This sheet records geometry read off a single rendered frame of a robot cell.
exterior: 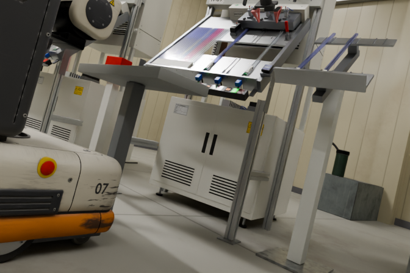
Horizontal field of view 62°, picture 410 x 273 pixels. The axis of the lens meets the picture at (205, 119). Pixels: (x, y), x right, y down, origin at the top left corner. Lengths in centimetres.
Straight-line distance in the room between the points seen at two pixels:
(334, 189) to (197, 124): 208
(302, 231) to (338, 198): 223
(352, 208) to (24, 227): 315
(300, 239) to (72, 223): 91
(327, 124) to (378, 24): 381
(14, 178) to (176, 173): 129
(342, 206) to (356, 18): 276
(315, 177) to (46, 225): 102
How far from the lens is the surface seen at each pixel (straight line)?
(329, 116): 153
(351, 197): 370
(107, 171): 107
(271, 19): 208
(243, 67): 172
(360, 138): 482
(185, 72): 178
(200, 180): 199
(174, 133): 211
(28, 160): 93
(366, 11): 539
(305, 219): 152
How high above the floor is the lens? 40
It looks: 3 degrees up
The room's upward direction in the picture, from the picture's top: 14 degrees clockwise
